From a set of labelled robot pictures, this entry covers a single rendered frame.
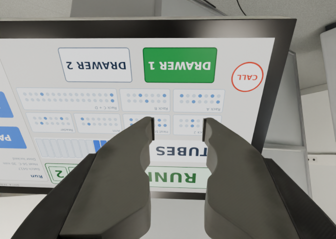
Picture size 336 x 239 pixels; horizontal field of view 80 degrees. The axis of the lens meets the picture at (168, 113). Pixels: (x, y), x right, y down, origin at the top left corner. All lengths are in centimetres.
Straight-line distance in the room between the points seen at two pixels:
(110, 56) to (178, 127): 14
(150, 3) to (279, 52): 24
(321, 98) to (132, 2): 361
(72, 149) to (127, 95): 14
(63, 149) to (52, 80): 12
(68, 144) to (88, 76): 13
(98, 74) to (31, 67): 9
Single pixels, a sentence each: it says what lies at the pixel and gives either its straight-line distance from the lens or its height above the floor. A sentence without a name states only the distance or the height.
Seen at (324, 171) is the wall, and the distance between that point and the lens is 379.
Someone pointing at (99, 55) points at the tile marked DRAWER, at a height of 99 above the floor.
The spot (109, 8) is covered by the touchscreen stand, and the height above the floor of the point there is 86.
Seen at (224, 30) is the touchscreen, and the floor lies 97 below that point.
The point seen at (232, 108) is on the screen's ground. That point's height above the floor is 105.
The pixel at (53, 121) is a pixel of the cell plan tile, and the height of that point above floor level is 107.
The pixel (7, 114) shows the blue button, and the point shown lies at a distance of 40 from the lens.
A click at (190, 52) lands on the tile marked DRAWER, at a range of 27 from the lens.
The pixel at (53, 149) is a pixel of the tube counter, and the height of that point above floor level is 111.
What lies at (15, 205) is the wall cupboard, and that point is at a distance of 266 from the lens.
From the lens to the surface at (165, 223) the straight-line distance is 121.
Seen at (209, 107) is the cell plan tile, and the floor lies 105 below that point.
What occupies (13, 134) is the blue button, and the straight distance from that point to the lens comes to 41.
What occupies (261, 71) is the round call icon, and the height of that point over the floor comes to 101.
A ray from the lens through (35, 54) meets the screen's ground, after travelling 33.
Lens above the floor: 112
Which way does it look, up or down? 12 degrees down
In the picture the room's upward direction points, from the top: 179 degrees counter-clockwise
